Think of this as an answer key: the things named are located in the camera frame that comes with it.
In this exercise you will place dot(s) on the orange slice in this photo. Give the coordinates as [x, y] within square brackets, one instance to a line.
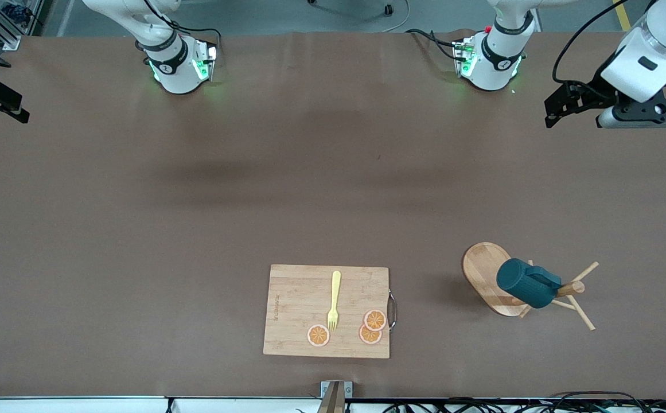
[367, 337]
[375, 319]
[318, 335]

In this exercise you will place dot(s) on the chair base with caster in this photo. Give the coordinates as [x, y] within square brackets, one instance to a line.
[389, 9]

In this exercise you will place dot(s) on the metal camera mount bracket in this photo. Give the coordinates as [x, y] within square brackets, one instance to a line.
[332, 396]

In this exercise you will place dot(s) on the wooden mug tree rack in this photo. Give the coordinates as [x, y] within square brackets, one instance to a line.
[482, 275]

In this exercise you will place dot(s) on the dark teal cup yellow inside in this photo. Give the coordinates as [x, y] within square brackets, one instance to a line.
[525, 284]

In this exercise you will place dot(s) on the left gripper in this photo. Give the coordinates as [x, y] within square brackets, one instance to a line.
[592, 93]

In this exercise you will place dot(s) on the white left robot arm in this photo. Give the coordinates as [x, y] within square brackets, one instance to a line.
[496, 57]

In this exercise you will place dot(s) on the yellow plastic fork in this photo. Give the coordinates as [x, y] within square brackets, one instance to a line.
[335, 287]

